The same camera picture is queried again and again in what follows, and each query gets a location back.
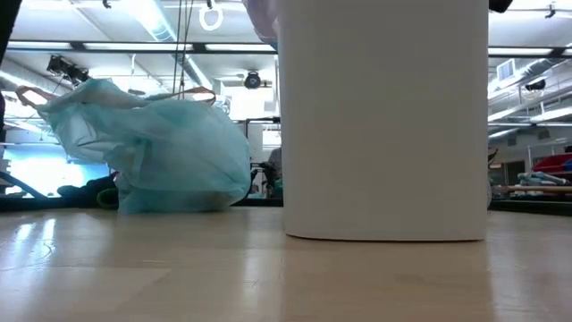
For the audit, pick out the white plastic trash can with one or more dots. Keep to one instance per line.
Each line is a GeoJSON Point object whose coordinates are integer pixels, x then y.
{"type": "Point", "coordinates": [384, 125]}

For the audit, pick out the white trash bag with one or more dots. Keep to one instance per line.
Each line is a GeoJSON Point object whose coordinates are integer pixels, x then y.
{"type": "Point", "coordinates": [263, 18]}

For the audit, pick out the light blue trash bag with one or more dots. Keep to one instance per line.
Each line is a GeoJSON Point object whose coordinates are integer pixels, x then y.
{"type": "Point", "coordinates": [179, 156]}

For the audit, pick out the succulent in white pot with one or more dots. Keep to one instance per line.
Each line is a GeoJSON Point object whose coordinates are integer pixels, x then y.
{"type": "Point", "coordinates": [491, 157]}

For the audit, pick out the red storage bin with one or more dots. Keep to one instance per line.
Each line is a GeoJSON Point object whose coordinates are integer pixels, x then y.
{"type": "Point", "coordinates": [554, 163]}

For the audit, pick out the pale blue cloth roll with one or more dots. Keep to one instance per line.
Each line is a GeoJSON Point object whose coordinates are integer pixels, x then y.
{"type": "Point", "coordinates": [536, 179]}

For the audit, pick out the wooden background table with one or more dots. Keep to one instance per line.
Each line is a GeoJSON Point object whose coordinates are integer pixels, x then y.
{"type": "Point", "coordinates": [536, 189]}

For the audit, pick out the person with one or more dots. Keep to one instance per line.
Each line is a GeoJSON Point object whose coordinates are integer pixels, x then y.
{"type": "Point", "coordinates": [276, 158]}

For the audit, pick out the black ceiling fixture cluster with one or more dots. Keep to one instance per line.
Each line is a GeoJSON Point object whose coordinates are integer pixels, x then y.
{"type": "Point", "coordinates": [67, 69]}

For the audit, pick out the dark cloth heap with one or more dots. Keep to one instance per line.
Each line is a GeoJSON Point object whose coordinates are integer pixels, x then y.
{"type": "Point", "coordinates": [89, 188]}

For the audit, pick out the black table edge rail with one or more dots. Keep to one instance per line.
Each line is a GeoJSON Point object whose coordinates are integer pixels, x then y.
{"type": "Point", "coordinates": [259, 202]}

